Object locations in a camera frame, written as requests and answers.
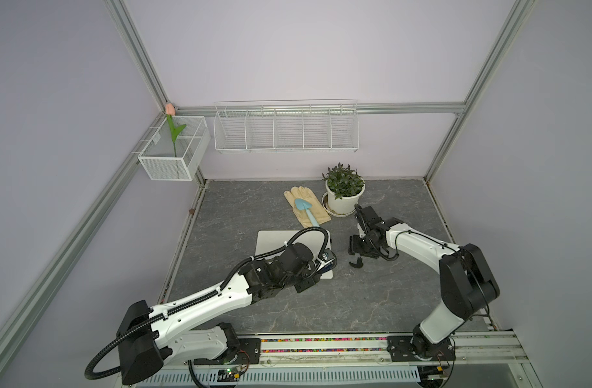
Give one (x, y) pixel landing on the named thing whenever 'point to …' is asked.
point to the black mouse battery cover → (359, 263)
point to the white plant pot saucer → (325, 205)
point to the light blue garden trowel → (302, 204)
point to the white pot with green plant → (344, 187)
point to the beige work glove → (306, 194)
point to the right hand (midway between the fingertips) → (354, 250)
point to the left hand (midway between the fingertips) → (312, 266)
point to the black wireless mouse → (328, 255)
